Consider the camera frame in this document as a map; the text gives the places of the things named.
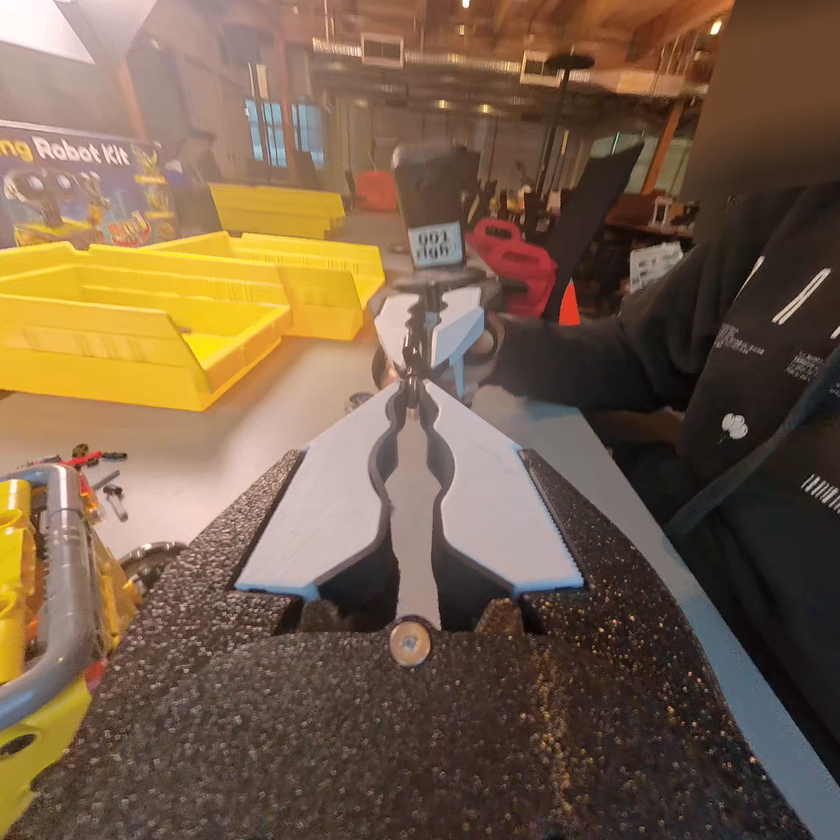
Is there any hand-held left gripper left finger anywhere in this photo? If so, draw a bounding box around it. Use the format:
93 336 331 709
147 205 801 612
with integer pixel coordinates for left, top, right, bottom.
233 381 409 621

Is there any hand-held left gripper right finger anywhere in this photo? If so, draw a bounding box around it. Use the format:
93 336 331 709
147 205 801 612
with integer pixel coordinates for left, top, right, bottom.
420 381 586 630

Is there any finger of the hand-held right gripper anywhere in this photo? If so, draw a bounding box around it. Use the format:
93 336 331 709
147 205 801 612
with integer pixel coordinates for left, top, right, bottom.
373 292 422 380
425 286 488 370

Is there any black thin liftarm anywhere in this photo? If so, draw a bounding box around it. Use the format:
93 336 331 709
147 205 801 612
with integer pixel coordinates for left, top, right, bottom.
400 308 426 411

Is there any yellow black toy brick vehicle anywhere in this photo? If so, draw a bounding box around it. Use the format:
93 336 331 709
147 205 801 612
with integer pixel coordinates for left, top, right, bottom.
0 462 189 775

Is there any yellow plastic storage bin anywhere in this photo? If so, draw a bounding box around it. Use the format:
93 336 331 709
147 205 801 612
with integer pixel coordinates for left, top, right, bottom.
0 241 365 342
0 276 294 413
209 182 347 240
141 231 387 309

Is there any grey desk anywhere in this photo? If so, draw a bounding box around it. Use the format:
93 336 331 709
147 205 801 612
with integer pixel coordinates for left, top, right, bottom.
0 289 840 840

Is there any person's right hand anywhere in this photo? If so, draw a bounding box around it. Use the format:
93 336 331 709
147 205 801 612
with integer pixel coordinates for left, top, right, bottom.
471 314 508 363

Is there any red plastic crate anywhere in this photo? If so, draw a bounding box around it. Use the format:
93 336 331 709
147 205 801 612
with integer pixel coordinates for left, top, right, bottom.
354 169 400 212

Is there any adjoining grey table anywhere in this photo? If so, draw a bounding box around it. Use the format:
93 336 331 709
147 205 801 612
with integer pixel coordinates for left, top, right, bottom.
328 209 421 290

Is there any red plastic canister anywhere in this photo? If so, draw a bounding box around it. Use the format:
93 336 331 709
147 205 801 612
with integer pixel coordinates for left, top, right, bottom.
472 218 559 319

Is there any large paned window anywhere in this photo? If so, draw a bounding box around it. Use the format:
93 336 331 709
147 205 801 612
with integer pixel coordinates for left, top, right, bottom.
243 98 326 168

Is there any white printed paper sheet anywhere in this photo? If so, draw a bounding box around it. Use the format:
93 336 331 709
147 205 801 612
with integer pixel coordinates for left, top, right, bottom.
629 241 685 294

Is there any pile of red black pins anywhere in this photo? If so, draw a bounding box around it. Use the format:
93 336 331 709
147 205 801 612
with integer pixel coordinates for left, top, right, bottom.
29 443 129 492

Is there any blue toy kit box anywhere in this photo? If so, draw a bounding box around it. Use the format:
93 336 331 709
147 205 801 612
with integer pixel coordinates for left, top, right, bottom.
0 121 178 250

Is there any ceiling light panel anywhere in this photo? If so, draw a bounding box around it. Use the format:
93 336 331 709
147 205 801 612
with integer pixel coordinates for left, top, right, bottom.
0 0 96 64

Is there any black shoulder strap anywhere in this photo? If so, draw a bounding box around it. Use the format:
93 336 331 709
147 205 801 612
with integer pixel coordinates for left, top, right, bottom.
666 341 840 542

